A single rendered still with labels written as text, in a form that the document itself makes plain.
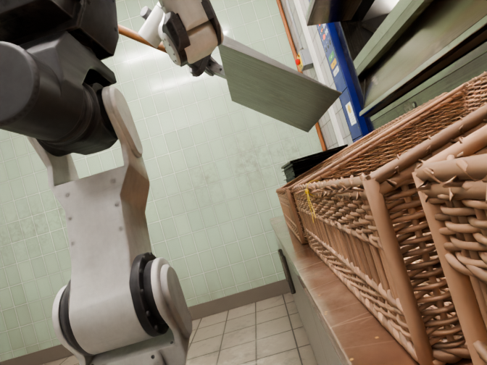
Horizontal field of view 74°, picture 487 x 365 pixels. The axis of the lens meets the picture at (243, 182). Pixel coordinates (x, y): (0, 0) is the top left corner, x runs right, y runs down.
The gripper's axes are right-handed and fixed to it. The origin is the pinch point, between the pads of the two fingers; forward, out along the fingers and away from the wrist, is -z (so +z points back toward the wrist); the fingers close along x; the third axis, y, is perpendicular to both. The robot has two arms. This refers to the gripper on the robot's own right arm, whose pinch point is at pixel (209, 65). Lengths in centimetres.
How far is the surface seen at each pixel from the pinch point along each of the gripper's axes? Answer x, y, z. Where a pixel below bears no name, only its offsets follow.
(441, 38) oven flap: 21, -66, -12
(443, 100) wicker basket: 3, -73, -10
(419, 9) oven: 31, -56, -15
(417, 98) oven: 14, -60, -33
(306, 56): 56, 27, -87
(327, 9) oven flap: 46, -13, -33
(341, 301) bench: -43, -79, 29
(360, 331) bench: -44, -84, 36
